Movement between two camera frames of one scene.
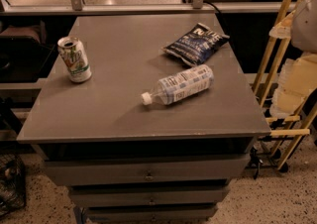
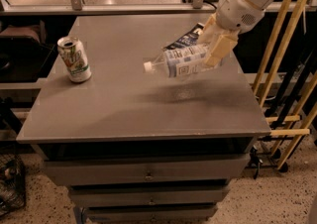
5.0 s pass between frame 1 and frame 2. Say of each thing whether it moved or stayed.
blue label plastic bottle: moved
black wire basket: stayed
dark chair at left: stayed
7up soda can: stayed
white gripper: moved
